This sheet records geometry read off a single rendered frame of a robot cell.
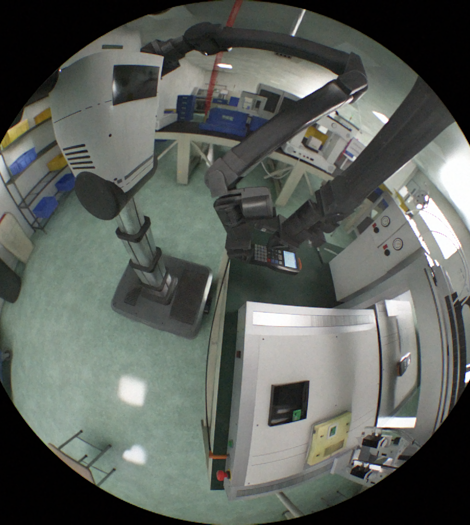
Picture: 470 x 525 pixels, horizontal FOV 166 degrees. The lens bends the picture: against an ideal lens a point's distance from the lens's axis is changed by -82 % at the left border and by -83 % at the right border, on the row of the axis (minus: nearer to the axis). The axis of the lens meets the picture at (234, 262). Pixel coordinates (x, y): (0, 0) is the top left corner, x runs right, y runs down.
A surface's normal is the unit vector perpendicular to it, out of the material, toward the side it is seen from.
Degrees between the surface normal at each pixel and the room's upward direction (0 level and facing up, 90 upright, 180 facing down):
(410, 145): 111
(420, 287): 90
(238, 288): 0
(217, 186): 67
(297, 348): 0
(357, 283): 90
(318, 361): 0
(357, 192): 103
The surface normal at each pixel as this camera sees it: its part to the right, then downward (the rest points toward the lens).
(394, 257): -0.97, -0.18
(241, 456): 0.22, -0.50
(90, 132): 0.36, 0.89
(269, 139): -0.24, 0.53
